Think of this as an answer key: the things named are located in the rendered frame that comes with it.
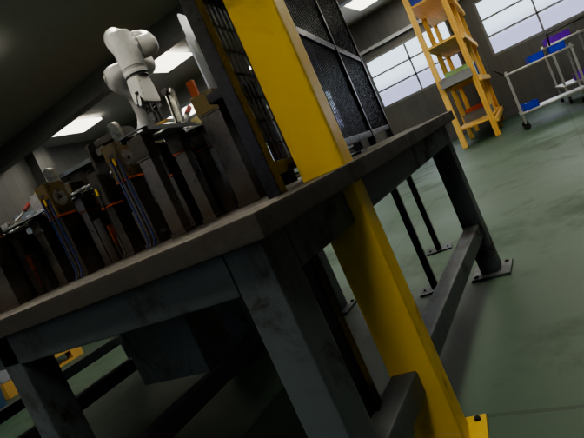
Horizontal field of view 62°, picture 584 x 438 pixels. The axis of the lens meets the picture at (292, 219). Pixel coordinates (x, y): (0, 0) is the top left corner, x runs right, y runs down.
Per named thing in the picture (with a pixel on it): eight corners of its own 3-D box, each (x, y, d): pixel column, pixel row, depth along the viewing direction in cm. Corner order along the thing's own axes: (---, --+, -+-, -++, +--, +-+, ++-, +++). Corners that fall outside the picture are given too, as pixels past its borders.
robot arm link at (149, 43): (149, 43, 195) (164, 56, 170) (111, 56, 191) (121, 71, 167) (141, 20, 190) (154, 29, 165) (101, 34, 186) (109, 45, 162)
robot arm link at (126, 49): (148, 67, 174) (123, 76, 172) (132, 32, 173) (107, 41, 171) (146, 59, 166) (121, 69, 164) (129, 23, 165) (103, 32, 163)
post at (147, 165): (172, 239, 132) (125, 141, 129) (182, 234, 136) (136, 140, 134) (186, 233, 130) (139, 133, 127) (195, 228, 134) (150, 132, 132)
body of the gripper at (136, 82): (136, 80, 175) (150, 109, 176) (119, 78, 166) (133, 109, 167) (152, 70, 172) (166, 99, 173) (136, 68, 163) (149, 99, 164)
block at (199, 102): (239, 208, 149) (189, 99, 146) (248, 202, 157) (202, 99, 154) (261, 198, 146) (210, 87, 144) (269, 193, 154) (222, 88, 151)
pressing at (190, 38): (219, 113, 155) (174, 13, 153) (234, 112, 166) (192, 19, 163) (221, 112, 155) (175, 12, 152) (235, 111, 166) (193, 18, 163)
